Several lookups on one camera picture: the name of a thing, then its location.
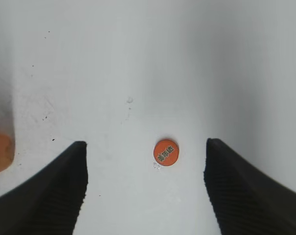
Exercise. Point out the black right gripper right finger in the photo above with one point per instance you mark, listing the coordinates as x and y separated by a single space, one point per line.
245 200

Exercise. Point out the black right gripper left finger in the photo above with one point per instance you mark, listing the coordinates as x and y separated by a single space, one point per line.
49 202

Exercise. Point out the orange soda plastic bottle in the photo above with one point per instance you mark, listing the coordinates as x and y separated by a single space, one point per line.
7 130

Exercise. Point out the orange bottle cap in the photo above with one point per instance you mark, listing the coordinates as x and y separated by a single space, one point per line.
166 152

